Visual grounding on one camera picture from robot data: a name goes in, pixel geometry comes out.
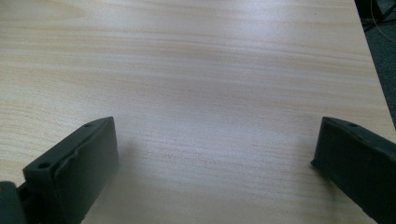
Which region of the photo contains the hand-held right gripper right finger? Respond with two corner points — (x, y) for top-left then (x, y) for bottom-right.
(310, 116), (396, 224)

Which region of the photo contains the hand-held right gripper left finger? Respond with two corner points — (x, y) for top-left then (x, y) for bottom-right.
(21, 116), (120, 224)

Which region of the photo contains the thin white cable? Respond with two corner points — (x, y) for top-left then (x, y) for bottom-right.
(369, 0), (396, 43)

